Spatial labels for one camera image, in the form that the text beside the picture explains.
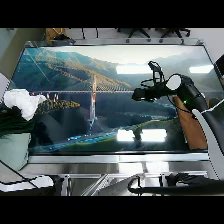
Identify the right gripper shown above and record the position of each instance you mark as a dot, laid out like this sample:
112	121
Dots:
144	94

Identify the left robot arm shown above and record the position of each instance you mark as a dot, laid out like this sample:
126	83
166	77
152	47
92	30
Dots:
23	184

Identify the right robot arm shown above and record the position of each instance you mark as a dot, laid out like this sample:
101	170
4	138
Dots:
213	125

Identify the brown garment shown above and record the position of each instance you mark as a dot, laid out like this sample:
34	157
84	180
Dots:
191	128

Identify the black office chair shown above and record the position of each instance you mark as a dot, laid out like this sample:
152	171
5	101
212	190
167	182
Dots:
138	32
175	32

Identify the brown cardboard box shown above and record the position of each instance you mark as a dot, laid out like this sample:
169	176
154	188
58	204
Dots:
55	34

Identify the white garment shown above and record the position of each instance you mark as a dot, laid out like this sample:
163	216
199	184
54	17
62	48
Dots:
23	101

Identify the black garment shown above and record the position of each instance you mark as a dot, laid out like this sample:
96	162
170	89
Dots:
11	121

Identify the pale green garment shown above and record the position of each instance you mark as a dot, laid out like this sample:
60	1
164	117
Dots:
13	150

